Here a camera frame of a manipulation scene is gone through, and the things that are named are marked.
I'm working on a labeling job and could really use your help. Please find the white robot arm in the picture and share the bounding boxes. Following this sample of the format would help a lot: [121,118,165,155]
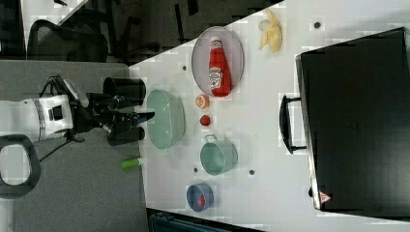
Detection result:
[1,97,141,232]

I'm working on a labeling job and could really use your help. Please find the yellow plush banana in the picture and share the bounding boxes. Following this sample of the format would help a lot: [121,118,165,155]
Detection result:
[259,9,282,53]

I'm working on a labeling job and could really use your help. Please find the red plush ketchup bottle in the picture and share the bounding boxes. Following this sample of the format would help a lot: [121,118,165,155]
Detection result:
[209,36,232,98]

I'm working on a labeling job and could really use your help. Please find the orange slice toy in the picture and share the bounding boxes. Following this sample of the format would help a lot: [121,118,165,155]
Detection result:
[195,94,210,109]

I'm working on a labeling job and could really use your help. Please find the grey round plate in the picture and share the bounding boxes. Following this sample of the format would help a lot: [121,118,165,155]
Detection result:
[191,26,245,96]

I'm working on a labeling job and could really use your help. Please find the red strawberry toy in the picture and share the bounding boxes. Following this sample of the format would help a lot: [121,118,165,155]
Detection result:
[200,115,211,127]

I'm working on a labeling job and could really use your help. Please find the blue small bowl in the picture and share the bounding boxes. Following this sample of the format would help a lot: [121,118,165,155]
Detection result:
[186,183,214,213]

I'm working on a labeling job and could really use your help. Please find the black cylinder post upper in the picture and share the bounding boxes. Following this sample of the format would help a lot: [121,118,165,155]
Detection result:
[102,77,146,108]

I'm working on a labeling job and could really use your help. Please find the red toy in bowl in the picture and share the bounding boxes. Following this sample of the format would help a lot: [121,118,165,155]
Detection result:
[197,195,206,207]

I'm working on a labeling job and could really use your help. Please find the green marker pen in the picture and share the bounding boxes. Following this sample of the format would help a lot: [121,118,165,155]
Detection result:
[121,158,144,170]

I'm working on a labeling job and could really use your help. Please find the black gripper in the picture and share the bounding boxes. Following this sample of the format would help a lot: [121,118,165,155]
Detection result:
[73,93,155,133]

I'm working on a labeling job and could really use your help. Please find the black office chair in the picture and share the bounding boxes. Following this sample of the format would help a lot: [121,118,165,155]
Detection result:
[27,19,108,63]

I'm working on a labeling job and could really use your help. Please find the green pot with handle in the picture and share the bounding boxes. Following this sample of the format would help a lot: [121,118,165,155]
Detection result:
[200,134,238,176]

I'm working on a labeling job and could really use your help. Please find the green perforated colander basket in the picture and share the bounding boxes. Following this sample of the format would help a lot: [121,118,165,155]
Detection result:
[147,89,186,150]

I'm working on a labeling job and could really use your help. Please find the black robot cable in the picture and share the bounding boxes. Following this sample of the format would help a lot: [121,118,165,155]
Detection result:
[38,75,85,163]

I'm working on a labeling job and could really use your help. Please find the black toaster oven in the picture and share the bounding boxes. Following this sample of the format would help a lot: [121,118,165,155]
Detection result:
[295,27,410,221]

